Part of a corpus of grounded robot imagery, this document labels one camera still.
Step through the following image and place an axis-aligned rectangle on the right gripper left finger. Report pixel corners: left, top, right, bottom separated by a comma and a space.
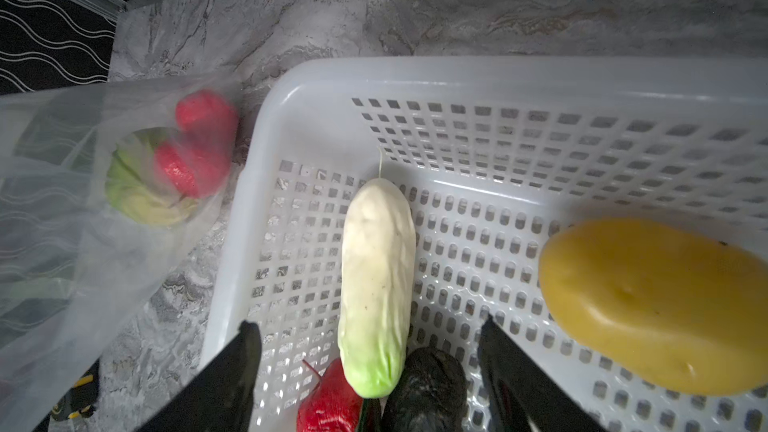
140, 321, 262, 432

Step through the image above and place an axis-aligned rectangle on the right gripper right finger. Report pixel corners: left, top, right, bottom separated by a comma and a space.
478, 318, 604, 432

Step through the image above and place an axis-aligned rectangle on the red strawberry front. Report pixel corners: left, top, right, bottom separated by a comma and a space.
296, 358, 363, 432

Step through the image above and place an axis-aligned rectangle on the red strawberry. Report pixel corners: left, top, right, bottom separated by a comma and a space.
154, 140, 231, 198
175, 89, 239, 148
296, 358, 363, 432

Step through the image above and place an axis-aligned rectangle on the yellow potato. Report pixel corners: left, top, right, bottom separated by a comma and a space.
539, 218, 767, 396

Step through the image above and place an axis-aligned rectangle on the green cabbage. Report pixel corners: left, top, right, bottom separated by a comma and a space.
105, 127, 200, 227

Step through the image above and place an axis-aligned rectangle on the clear zip top bag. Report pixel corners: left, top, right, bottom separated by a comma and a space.
1, 74, 242, 431

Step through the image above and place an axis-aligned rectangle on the white plastic perforated basket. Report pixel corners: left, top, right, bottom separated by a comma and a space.
201, 57, 767, 431

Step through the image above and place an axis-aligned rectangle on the black yellow tape measure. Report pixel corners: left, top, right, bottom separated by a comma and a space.
50, 359, 100, 422

